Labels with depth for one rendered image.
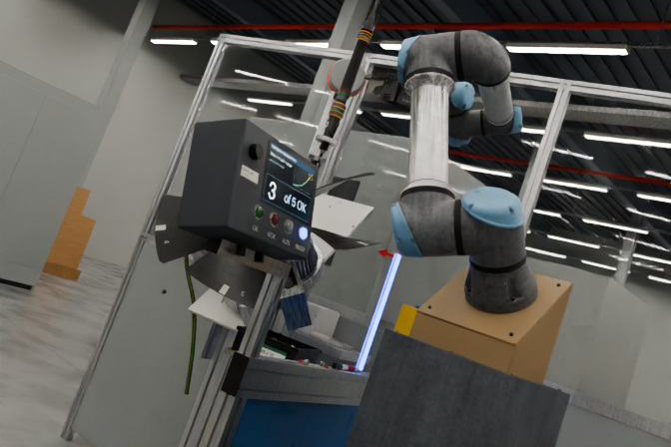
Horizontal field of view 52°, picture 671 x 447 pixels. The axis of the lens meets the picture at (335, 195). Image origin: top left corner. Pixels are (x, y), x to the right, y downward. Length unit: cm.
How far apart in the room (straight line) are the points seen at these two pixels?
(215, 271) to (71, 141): 592
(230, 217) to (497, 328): 60
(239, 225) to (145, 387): 216
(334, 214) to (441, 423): 122
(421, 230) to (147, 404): 205
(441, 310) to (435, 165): 31
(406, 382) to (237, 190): 54
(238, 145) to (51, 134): 652
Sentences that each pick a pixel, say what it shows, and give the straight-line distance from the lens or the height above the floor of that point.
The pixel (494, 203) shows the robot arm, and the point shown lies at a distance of 138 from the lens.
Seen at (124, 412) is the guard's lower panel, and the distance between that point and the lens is 330.
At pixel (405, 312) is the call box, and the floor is 105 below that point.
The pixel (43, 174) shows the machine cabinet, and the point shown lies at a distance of 763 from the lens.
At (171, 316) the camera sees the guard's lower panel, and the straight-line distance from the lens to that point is 318.
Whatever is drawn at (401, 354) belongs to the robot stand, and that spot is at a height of 96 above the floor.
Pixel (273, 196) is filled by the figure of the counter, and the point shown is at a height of 115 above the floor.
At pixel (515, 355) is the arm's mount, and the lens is 139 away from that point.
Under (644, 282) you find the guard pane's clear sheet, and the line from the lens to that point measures 245.
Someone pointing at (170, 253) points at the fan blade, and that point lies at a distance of 213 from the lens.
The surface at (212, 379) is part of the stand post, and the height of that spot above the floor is 66.
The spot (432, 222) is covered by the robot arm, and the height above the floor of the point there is 123.
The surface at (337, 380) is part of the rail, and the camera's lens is 173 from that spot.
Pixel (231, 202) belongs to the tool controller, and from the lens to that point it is 112.
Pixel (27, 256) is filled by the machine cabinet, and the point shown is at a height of 33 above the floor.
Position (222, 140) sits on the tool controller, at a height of 121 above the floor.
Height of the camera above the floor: 103
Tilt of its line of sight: 8 degrees up
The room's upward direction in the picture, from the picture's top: 20 degrees clockwise
